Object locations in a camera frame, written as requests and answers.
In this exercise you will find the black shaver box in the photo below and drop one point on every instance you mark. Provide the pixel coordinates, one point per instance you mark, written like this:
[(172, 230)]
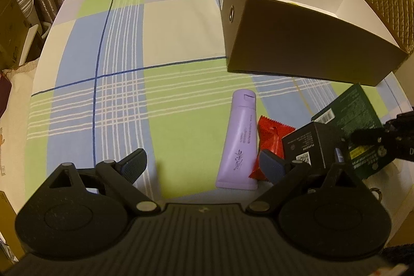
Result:
[(310, 143)]

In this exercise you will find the dark green packet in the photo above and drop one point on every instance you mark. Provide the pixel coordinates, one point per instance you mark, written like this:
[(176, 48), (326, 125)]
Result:
[(352, 108)]

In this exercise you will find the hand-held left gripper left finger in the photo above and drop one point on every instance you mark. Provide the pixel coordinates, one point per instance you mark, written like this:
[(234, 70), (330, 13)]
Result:
[(134, 163)]

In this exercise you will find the large cardboard box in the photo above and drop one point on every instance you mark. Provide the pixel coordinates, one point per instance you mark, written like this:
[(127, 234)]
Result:
[(11, 30)]

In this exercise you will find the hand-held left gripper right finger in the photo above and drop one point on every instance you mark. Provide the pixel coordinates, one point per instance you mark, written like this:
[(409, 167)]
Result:
[(271, 166)]

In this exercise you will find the purple tube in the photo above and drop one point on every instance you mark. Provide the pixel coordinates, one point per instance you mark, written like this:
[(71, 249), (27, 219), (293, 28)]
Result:
[(241, 140)]

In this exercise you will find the small cardboard box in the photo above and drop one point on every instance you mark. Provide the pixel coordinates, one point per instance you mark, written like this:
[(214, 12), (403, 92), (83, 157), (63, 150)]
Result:
[(5, 208)]

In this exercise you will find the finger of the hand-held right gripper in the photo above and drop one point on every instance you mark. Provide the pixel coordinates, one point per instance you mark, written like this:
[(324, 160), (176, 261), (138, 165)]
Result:
[(404, 124), (372, 136)]

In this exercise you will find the white stool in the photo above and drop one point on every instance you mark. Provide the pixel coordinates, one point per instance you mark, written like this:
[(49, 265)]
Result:
[(30, 43)]

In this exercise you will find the brown cardboard box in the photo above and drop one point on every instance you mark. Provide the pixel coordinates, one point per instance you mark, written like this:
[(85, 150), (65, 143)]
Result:
[(307, 43)]

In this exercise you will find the red snack packet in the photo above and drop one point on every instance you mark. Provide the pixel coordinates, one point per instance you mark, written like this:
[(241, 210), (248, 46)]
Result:
[(271, 137)]

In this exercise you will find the chair with quilted cover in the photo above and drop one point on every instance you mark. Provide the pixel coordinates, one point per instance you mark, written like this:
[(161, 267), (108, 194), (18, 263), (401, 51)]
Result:
[(391, 4)]

